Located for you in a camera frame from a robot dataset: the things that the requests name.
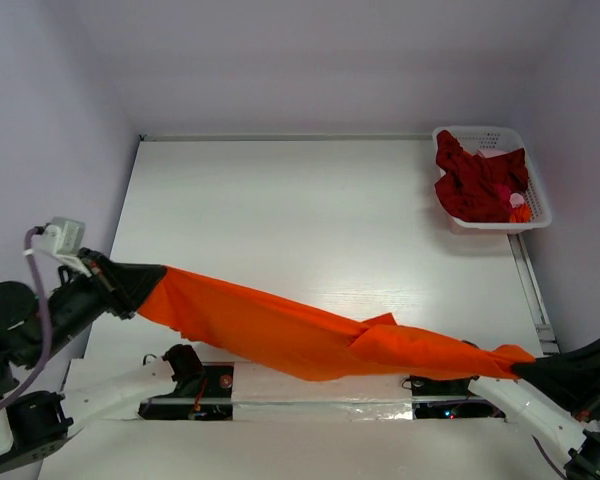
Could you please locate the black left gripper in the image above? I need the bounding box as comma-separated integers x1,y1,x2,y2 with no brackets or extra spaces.
30,242,174,364

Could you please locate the orange t-shirt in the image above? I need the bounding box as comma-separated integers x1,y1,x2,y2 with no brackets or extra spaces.
138,267,536,382

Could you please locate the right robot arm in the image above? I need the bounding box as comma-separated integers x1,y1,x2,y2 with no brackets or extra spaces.
440,338,600,479

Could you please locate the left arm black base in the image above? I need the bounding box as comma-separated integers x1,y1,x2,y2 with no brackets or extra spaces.
138,363,234,421

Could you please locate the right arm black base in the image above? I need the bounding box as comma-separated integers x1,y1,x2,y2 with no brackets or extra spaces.
401,376,506,420

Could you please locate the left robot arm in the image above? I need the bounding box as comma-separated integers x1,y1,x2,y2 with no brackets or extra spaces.
0,248,204,474

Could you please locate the dark red t-shirt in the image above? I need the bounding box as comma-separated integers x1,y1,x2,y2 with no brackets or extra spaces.
435,130,529,223

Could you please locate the white plastic laundry basket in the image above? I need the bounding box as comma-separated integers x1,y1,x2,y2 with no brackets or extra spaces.
432,126,552,235

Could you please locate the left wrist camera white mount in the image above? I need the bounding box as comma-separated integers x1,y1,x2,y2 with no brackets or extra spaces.
23,217,91,277

